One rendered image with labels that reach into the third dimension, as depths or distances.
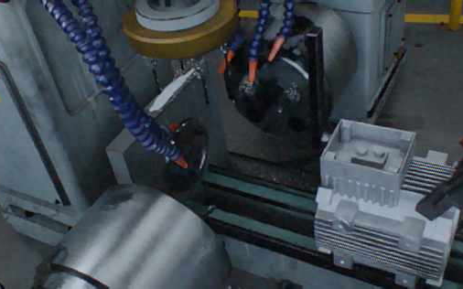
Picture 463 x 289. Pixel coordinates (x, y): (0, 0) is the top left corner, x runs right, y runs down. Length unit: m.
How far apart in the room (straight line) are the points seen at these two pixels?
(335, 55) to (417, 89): 0.48
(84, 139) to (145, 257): 0.35
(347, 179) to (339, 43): 0.40
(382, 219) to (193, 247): 0.29
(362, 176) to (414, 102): 0.71
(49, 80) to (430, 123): 0.93
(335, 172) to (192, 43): 0.29
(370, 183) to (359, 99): 0.56
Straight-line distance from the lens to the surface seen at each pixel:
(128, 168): 0.96
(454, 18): 3.39
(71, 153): 1.03
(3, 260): 1.37
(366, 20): 1.28
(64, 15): 0.74
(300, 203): 1.11
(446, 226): 0.86
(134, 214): 0.80
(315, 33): 0.96
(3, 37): 0.90
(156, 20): 0.84
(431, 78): 1.65
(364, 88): 1.37
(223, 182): 1.17
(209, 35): 0.83
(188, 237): 0.80
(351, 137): 0.94
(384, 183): 0.86
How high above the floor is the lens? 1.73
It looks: 40 degrees down
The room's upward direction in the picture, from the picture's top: 10 degrees counter-clockwise
